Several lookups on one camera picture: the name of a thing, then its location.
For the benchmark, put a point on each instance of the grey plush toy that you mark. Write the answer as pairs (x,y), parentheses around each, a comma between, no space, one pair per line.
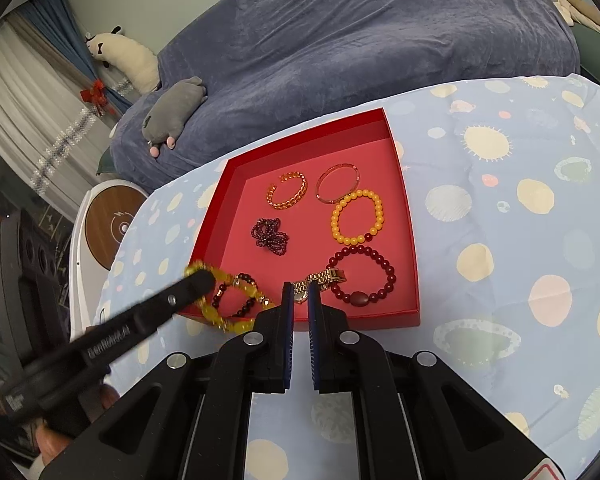
(172,110)

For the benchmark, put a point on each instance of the silver tinsel garland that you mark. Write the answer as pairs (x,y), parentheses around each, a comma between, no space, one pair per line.
(75,132)

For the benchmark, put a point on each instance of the red ribbon bow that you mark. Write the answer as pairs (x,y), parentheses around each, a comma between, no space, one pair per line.
(96,92)

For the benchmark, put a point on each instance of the person's left hand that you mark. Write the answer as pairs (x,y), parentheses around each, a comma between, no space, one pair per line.
(109,397)

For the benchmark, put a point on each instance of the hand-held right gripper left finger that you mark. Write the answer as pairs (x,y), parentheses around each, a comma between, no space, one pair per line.
(287,310)

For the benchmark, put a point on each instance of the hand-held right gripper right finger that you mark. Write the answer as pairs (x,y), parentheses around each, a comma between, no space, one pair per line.
(314,320)

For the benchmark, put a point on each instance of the gold wristwatch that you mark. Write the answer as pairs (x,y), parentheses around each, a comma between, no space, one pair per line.
(325,276)

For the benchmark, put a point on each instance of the beige plush toy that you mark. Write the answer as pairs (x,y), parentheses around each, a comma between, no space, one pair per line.
(580,7)

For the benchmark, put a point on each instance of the dark green sofa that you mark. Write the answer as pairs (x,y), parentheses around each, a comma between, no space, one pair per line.
(595,45)

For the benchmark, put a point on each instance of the red cardboard box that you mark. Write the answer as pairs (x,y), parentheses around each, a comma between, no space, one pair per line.
(305,220)

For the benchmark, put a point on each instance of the blue sofa throw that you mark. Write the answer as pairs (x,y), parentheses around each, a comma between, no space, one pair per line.
(355,35)

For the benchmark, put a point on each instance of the thin pink gold bangle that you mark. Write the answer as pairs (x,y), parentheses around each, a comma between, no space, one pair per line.
(325,201)

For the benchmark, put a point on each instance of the white device with wooden disc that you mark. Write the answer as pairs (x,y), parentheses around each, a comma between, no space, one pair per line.
(110,225)

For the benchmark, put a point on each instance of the white long plush toy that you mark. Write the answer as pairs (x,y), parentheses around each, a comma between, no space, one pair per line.
(130,60)

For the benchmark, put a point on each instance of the black furniture piece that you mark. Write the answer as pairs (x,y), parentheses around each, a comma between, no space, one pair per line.
(25,280)

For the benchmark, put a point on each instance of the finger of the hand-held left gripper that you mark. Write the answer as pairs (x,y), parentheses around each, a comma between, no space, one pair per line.
(180,297)

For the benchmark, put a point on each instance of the planet print blue cloth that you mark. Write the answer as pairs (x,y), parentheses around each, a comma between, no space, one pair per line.
(505,260)

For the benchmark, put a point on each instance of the white sheer curtain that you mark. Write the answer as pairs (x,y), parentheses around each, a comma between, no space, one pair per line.
(25,110)

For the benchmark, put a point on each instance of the blue curtain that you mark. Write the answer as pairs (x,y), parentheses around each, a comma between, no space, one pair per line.
(55,25)

